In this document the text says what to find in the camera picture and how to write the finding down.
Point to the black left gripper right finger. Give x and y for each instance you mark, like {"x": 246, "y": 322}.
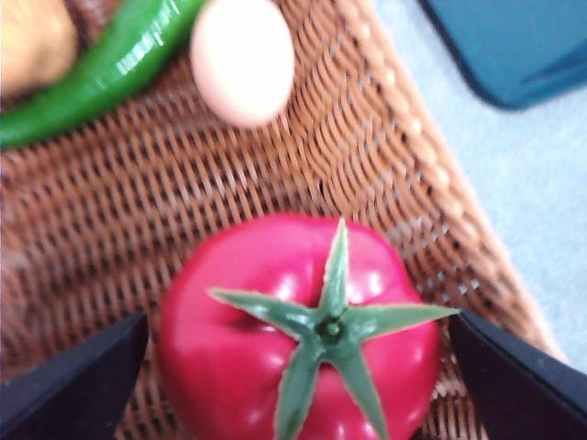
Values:
{"x": 527, "y": 394}

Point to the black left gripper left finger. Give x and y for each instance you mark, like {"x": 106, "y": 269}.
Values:
{"x": 69, "y": 389}

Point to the red tomato with green stem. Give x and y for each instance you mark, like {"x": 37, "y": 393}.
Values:
{"x": 238, "y": 357}

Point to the brown wicker basket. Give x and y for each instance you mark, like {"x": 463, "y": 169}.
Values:
{"x": 183, "y": 197}

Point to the green chili pepper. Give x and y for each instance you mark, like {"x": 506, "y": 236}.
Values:
{"x": 114, "y": 69}

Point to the brown potato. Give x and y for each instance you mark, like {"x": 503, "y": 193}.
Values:
{"x": 32, "y": 46}

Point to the black rectangular tray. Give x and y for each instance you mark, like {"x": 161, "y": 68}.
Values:
{"x": 513, "y": 46}

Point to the pale egg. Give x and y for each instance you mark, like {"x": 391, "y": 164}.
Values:
{"x": 243, "y": 59}

